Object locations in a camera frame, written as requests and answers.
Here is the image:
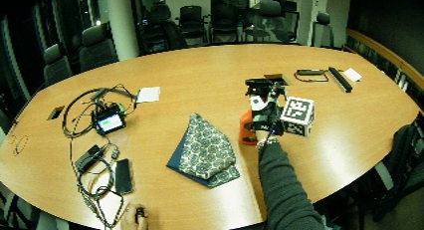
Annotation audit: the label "small black card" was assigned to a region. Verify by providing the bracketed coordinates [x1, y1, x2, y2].
[47, 105, 67, 121]

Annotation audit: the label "silver beaded bracelet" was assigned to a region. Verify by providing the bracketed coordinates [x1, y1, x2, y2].
[254, 135, 281, 152]

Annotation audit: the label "white round column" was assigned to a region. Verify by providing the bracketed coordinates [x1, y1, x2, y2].
[105, 0, 143, 63]

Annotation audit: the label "black smartphone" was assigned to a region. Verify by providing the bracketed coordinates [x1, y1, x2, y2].
[115, 158, 136, 195]

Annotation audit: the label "white paper sheet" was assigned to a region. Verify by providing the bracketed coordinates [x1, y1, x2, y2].
[136, 86, 164, 104]

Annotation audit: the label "table socket hatch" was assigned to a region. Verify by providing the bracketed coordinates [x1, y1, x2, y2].
[262, 73, 293, 88]

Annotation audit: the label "black cable bundle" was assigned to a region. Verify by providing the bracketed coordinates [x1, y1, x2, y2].
[62, 84, 140, 139]

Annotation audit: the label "white marker cube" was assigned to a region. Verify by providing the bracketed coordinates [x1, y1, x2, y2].
[280, 96, 317, 137]

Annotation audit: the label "small black clicker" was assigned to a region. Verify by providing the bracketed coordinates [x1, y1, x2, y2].
[135, 206, 149, 225]

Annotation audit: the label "small black screen device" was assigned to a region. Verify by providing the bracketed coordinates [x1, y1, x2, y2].
[92, 105, 129, 136]

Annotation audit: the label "black office chair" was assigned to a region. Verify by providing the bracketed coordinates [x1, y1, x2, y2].
[140, 3, 189, 55]
[353, 121, 424, 223]
[179, 5, 210, 47]
[210, 3, 244, 45]

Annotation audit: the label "small white card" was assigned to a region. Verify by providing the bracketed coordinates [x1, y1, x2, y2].
[342, 67, 365, 83]

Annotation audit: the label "thin wire eyeglasses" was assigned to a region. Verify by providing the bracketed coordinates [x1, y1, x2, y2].
[7, 132, 31, 157]

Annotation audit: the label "orange bottle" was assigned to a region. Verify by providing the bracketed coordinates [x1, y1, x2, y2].
[237, 110, 260, 146]

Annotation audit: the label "patterned blue cloth pouch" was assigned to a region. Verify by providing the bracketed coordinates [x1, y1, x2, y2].
[167, 113, 242, 189]

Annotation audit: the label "black power adapter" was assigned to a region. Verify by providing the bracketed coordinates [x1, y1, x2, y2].
[75, 143, 107, 173]

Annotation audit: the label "grey office chair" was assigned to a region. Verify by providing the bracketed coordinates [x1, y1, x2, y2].
[244, 0, 301, 45]
[43, 43, 75, 88]
[311, 11, 337, 49]
[79, 23, 121, 73]

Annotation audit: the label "long black cable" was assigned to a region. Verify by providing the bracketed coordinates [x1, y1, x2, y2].
[68, 136, 128, 230]

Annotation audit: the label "long black bar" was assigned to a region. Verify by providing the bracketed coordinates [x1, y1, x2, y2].
[327, 66, 354, 94]

